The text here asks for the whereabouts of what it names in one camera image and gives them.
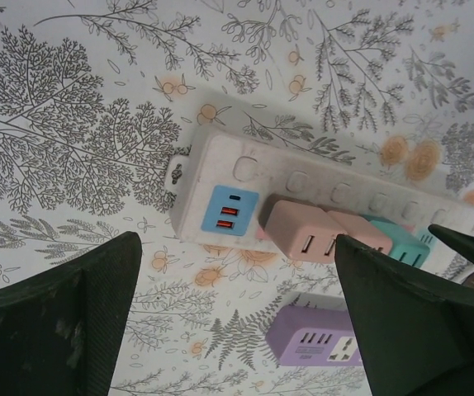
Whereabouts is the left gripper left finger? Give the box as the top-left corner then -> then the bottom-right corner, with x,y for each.
0,230 -> 143,396

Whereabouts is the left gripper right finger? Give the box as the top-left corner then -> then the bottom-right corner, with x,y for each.
334,233 -> 474,396

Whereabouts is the teal cube plug adapter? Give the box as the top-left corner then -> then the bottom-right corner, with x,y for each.
363,216 -> 430,271

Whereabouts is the purple power strip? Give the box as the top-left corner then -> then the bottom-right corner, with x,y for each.
263,303 -> 370,368

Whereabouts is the white multi-socket power strip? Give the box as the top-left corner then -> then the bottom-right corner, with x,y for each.
165,123 -> 474,255

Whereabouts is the floral patterned tablecloth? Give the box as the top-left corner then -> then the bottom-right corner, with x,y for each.
0,0 -> 474,396

